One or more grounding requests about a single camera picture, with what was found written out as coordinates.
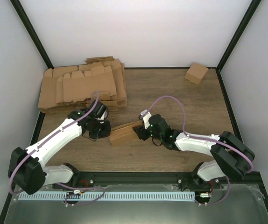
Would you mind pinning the folded brown cardboard box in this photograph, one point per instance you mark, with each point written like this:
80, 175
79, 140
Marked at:
196, 73

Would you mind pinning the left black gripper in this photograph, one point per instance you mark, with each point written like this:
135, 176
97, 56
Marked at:
105, 134

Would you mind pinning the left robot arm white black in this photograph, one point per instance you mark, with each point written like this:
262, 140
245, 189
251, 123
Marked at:
28, 167

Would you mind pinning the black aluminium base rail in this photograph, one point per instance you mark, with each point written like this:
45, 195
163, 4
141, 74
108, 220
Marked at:
133, 178

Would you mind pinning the stack of flat cardboard boxes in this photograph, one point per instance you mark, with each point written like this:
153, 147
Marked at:
74, 86

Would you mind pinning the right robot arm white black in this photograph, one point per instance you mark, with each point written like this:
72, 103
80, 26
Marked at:
231, 157

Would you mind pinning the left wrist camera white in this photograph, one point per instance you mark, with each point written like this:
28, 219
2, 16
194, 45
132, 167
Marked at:
104, 116

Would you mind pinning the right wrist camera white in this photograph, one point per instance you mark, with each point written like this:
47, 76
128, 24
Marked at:
144, 116

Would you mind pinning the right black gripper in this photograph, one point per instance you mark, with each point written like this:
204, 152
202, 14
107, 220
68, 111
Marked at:
141, 133

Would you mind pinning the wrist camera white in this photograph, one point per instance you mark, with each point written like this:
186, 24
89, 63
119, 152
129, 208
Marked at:
104, 116
144, 116

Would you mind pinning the light blue slotted cable duct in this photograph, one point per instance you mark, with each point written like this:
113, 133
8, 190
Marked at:
109, 196

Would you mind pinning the black enclosure frame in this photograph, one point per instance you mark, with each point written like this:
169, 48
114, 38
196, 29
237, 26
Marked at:
226, 62

